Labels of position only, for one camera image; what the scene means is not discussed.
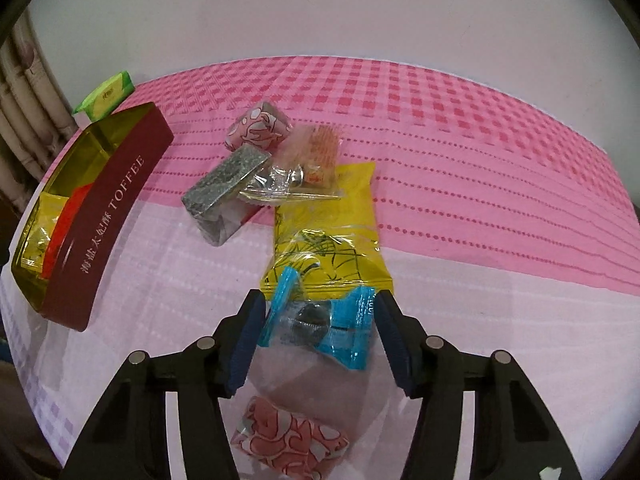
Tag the green tissue pack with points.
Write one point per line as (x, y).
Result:
(105, 95)

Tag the red snack packet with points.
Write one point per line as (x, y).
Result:
(67, 220)

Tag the pink patterned snack packet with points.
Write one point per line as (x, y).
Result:
(260, 127)
(285, 435)

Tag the grey dark snack packet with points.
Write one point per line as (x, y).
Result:
(220, 185)

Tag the clear orange snack packet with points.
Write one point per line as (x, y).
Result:
(320, 152)

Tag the blue candy packet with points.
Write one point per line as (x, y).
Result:
(345, 330)

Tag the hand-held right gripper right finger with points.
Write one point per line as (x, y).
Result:
(395, 350)

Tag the yellow snack packet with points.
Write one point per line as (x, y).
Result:
(325, 220)
(42, 230)

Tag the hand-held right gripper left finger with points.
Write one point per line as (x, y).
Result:
(245, 347)

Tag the pink checked tablecloth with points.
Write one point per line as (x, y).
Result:
(475, 220)

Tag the maroon tin box gold inside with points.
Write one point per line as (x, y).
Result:
(115, 210)

